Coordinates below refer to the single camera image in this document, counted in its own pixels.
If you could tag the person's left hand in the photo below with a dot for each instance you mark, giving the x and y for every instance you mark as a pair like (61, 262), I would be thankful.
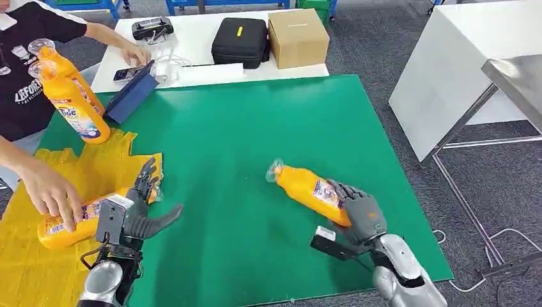
(135, 53)

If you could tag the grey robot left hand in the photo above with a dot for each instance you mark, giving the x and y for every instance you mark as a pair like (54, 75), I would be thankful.
(144, 224)

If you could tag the person's right hand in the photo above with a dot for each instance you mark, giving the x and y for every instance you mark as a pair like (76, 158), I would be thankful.
(51, 195)

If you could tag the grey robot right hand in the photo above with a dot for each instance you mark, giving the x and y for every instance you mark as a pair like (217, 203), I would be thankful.
(364, 216)

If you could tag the orange drink bottle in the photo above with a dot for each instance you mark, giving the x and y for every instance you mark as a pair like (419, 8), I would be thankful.
(63, 239)
(300, 188)
(74, 72)
(80, 118)

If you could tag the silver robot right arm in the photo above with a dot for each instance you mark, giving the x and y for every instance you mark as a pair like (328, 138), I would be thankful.
(402, 262)

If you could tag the smartphone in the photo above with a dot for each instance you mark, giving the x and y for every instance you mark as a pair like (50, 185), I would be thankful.
(125, 74)

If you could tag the black handheld controller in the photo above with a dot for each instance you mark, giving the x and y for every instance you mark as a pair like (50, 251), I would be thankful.
(152, 27)

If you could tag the blue tablet case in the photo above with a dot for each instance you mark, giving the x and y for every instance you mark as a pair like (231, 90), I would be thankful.
(131, 97)

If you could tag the white table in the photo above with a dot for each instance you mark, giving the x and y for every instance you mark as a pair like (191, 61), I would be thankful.
(195, 46)

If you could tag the blue metal rack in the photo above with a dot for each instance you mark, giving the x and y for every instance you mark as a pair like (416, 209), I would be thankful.
(228, 3)
(84, 4)

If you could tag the yellow sheet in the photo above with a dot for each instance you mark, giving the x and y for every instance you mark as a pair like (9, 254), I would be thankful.
(34, 271)

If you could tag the black zip case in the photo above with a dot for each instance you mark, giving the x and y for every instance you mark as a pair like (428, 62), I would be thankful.
(239, 46)

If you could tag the person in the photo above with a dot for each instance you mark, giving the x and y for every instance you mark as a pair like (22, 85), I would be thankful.
(25, 84)

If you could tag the green table mat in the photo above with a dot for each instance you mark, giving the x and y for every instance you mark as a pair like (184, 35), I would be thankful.
(262, 140)

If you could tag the white cabinet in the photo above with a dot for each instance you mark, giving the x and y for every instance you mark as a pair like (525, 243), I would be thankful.
(444, 76)

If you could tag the brown cardboard box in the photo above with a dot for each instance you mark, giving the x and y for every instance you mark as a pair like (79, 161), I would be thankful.
(298, 40)

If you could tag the green plastic crate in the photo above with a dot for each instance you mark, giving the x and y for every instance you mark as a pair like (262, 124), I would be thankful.
(317, 6)

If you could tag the steel table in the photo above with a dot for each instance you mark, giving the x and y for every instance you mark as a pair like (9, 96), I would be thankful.
(521, 80)

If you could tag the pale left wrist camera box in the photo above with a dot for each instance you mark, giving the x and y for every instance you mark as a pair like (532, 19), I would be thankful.
(112, 218)

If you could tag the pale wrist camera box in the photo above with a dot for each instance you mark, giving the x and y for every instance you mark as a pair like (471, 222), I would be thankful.
(325, 235)
(112, 218)

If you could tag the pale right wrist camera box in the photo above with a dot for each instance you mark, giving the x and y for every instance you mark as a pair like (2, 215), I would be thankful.
(325, 235)

